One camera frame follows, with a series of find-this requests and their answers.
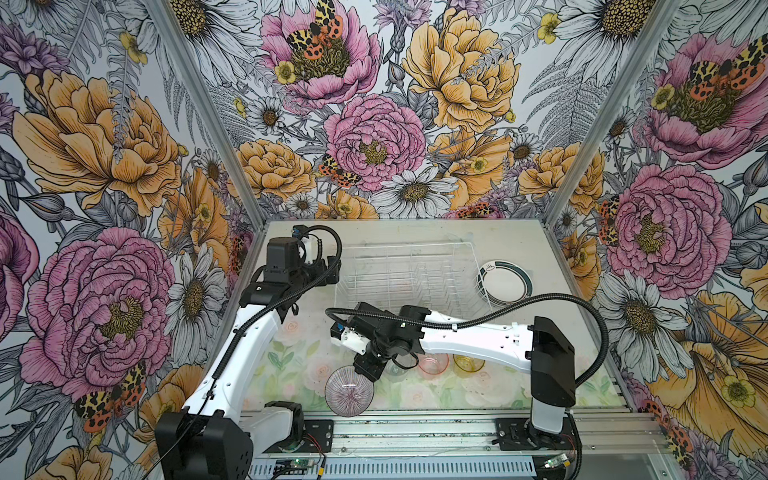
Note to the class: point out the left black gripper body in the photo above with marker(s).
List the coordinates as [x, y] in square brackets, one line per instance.
[327, 270]

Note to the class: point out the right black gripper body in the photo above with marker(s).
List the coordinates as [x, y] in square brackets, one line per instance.
[369, 358]

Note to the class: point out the purple striped bowl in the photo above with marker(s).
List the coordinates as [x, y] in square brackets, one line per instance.
[347, 393]

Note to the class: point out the yellow plastic cup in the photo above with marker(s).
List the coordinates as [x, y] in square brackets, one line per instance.
[464, 365]

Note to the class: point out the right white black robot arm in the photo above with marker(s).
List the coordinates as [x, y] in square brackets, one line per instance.
[539, 350]

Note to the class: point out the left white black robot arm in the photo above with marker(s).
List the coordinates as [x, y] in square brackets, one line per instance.
[205, 439]

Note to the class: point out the green circuit board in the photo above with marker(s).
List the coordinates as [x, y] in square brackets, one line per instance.
[291, 467]

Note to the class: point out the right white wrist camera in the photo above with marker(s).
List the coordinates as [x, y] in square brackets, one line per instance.
[349, 339]

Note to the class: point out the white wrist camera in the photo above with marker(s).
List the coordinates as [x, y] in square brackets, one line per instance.
[349, 339]
[300, 231]

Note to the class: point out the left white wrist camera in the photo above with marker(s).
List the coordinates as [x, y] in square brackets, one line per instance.
[300, 231]

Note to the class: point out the white wire dish rack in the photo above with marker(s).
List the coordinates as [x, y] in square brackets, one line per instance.
[441, 276]

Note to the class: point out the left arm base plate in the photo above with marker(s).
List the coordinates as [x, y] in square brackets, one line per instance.
[318, 435]

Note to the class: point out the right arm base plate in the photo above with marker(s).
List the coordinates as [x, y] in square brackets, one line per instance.
[519, 434]

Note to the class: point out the aluminium front rail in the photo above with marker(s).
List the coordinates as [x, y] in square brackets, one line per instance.
[457, 445]

